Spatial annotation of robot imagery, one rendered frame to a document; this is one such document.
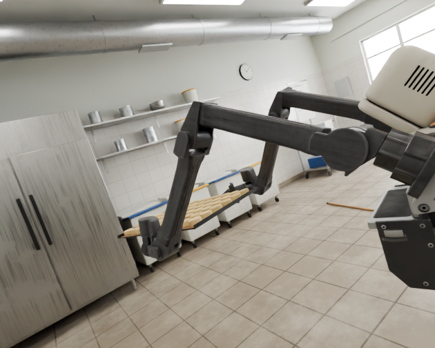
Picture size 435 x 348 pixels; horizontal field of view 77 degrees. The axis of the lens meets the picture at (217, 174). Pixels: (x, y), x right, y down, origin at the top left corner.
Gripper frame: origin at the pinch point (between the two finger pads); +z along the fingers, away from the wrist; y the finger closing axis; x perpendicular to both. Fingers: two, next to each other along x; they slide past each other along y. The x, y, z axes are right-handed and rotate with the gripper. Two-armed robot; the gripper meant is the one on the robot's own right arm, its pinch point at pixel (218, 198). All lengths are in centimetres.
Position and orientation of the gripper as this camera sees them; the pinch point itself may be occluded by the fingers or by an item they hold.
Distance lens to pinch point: 137.9
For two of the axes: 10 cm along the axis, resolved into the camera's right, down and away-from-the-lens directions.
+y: -3.5, -9.3, -0.9
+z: -9.4, 3.5, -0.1
